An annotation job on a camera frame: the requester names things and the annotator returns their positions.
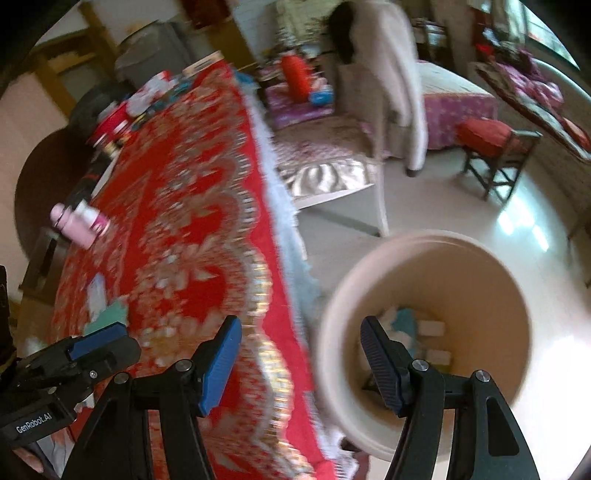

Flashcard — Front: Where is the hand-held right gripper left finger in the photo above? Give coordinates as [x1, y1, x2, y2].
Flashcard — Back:
[60, 315, 243, 480]

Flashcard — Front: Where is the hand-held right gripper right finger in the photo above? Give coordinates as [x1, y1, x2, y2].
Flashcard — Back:
[360, 315, 541, 480]

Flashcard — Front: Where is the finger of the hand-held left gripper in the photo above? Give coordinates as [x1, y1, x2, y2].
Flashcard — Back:
[68, 323, 142, 384]

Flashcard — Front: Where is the teal packet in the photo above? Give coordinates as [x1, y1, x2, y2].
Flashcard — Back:
[390, 308, 419, 338]

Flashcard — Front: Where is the cream plastic bucket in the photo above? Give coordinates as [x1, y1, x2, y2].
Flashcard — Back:
[318, 231, 535, 462]

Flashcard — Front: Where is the white printed paper wrapper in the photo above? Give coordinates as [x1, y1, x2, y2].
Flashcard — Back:
[88, 272, 112, 319]

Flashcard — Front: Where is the white bottle with pink label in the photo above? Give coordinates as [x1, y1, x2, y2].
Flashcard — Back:
[76, 200, 112, 236]

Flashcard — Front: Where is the red patterned tablecloth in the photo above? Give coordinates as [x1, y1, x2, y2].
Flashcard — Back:
[51, 62, 339, 480]

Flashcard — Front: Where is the white chair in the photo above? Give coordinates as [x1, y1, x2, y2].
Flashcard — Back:
[295, 60, 416, 239]

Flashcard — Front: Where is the dark round stool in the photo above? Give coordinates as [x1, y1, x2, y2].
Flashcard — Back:
[14, 127, 100, 232]

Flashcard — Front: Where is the white lace table cover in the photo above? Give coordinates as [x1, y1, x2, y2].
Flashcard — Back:
[238, 74, 365, 480]

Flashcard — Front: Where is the gold satin seat cushion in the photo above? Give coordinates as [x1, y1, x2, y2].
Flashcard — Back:
[279, 159, 378, 200]

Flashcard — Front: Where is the red box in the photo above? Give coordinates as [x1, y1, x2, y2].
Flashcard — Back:
[92, 102, 133, 147]

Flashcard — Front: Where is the wooden stool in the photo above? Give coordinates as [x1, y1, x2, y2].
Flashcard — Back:
[462, 129, 544, 202]

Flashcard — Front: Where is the red seat cushion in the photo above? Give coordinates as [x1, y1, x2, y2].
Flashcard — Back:
[456, 117, 513, 158]

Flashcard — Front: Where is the pink covered low table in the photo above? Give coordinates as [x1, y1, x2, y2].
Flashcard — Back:
[265, 83, 339, 130]

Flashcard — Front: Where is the bed with pink cover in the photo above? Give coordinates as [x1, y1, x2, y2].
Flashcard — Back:
[416, 60, 500, 151]

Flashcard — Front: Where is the red thermos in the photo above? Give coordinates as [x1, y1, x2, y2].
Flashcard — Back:
[281, 54, 313, 105]

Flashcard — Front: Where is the grey appliance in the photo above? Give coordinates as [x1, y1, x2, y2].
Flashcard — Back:
[115, 23, 195, 88]

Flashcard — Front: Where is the white flat board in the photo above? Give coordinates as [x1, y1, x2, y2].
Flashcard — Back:
[182, 51, 223, 77]

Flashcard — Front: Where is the floral sofa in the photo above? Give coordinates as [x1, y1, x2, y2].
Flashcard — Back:
[475, 60, 591, 163]

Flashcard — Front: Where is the pink floral blanket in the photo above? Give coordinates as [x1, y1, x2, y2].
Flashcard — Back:
[499, 51, 565, 108]

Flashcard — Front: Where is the black cloth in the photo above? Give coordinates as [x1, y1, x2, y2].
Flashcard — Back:
[325, 2, 359, 64]

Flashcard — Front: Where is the window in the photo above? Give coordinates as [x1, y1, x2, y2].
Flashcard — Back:
[522, 0, 579, 66]

